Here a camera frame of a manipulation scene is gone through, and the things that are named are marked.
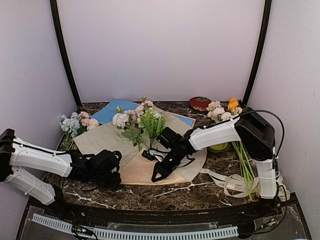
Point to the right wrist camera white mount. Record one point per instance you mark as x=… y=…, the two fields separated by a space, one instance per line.
x=168 y=139

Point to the black frame post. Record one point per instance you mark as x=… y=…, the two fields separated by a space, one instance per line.
x=63 y=51
x=259 y=51

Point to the lime green bowl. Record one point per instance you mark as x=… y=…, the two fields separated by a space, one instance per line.
x=217 y=148

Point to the left black frame post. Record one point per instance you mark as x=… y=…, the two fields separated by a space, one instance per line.
x=63 y=51

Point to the white rose fake flower stem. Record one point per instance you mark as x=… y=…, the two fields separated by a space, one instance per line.
x=135 y=135

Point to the right black frame post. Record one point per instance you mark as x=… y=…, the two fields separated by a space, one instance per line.
x=259 y=51

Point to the green leafy fake flower bunch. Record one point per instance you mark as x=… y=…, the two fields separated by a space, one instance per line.
x=153 y=123

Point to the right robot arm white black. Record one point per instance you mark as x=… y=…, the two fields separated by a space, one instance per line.
x=249 y=127

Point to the pink rose fake flower stem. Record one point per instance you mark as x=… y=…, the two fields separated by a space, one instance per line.
x=143 y=110

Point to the white printed ribbon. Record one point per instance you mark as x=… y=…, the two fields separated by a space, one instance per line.
x=235 y=185

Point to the white slotted cable duct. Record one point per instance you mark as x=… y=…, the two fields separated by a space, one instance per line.
x=121 y=231

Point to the red round embroidered cushion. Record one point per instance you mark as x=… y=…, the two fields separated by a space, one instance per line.
x=199 y=103

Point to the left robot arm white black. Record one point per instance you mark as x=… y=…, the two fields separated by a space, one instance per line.
x=16 y=155

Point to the blue wrapping paper sheet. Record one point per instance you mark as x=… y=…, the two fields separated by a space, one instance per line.
x=105 y=115

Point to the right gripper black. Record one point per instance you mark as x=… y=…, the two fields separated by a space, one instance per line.
x=164 y=175

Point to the beige pink wrapping paper sheet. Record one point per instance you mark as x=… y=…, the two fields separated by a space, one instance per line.
x=135 y=169

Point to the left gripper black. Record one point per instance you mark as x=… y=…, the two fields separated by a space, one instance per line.
x=112 y=185

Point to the left pile of fake flowers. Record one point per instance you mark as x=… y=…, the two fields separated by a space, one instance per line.
x=75 y=125

